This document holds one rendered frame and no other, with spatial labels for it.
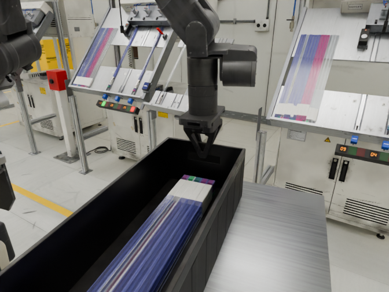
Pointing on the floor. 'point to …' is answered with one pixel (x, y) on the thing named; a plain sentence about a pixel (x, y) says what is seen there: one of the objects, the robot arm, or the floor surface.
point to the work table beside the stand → (274, 244)
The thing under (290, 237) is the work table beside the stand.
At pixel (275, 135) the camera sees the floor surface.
